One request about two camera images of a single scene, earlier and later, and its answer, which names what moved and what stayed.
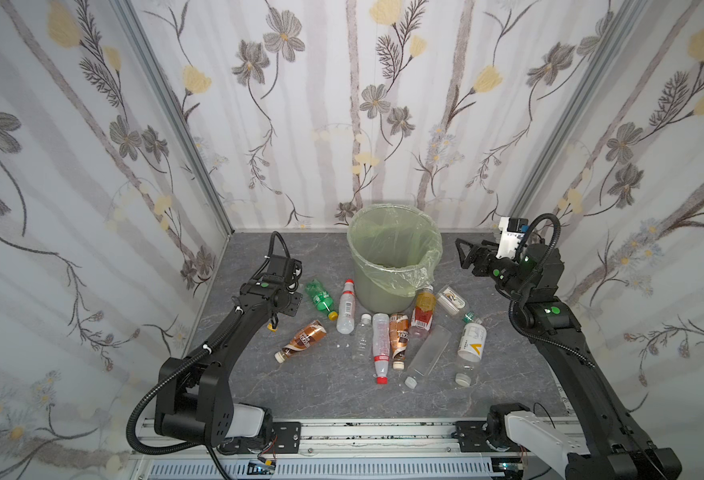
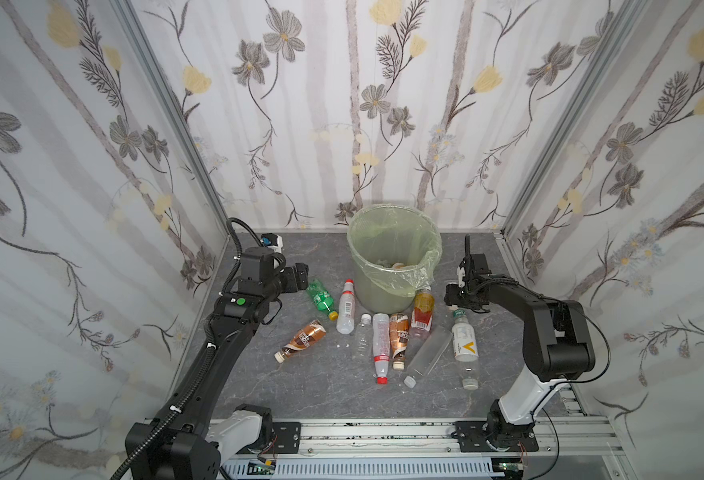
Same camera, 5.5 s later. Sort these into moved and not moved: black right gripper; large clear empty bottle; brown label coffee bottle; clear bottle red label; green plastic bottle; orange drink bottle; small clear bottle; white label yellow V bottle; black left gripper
Moved: black right gripper; white label yellow V bottle; black left gripper
Not moved: orange drink bottle; small clear bottle; large clear empty bottle; brown label coffee bottle; green plastic bottle; clear bottle red label
